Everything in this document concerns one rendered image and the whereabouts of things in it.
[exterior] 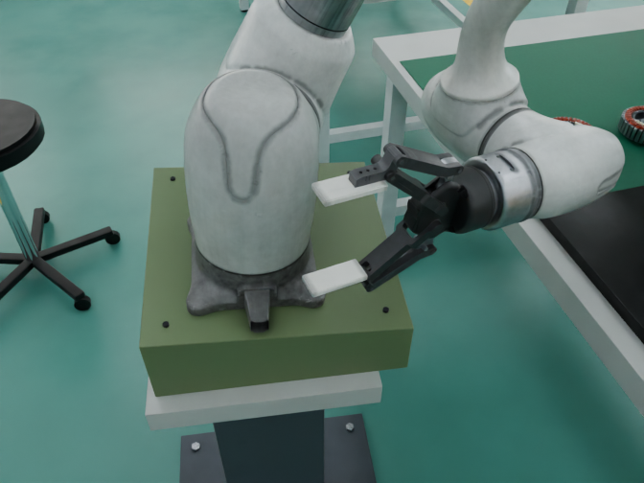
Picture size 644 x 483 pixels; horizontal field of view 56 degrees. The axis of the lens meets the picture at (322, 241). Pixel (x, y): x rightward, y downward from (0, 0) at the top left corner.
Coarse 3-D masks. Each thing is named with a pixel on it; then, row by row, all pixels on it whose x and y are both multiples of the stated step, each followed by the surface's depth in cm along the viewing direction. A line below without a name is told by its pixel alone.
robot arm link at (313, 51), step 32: (256, 0) 78; (288, 0) 75; (320, 0) 73; (352, 0) 74; (256, 32) 77; (288, 32) 75; (320, 32) 76; (224, 64) 83; (256, 64) 77; (288, 64) 76; (320, 64) 77; (320, 96) 80; (320, 128) 82
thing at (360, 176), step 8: (400, 152) 58; (384, 160) 59; (392, 160) 58; (360, 168) 59; (368, 168) 59; (376, 168) 59; (384, 168) 59; (392, 168) 59; (352, 176) 58; (360, 176) 58; (368, 176) 58; (376, 176) 59; (360, 184) 58
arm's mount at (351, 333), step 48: (336, 240) 89; (144, 288) 80; (384, 288) 83; (144, 336) 75; (192, 336) 76; (240, 336) 76; (288, 336) 77; (336, 336) 78; (384, 336) 79; (192, 384) 81; (240, 384) 82
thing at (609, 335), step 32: (448, 32) 166; (512, 32) 166; (544, 32) 166; (576, 32) 166; (608, 32) 166; (384, 64) 158; (416, 96) 142; (512, 224) 110; (544, 256) 102; (576, 288) 96; (576, 320) 96; (608, 320) 91; (608, 352) 90; (640, 352) 87; (640, 384) 84
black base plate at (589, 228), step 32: (640, 192) 111; (544, 224) 107; (576, 224) 104; (608, 224) 104; (640, 224) 104; (576, 256) 100; (608, 256) 98; (640, 256) 98; (608, 288) 93; (640, 288) 93; (640, 320) 88
